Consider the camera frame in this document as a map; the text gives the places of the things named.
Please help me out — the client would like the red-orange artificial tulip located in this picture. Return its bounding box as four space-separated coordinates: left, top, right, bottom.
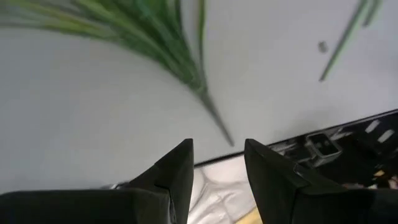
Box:
362 0 384 27

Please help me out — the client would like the purple artificial flower bunch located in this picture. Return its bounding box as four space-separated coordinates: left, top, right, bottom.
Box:
0 0 236 147

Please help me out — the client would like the orange artificial tulip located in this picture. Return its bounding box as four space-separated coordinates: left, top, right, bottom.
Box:
318 0 369 82

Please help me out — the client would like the black table frame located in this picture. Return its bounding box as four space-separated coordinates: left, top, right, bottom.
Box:
192 108 398 190

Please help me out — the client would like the white crumpled cloth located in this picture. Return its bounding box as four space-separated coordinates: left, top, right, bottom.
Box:
186 154 259 224

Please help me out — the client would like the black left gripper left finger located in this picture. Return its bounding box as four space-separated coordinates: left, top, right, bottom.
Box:
0 138 195 224

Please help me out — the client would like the tan board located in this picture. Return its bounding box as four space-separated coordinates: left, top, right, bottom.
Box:
234 207 264 224

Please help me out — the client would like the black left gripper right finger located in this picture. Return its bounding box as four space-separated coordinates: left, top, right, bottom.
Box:
244 138 398 224

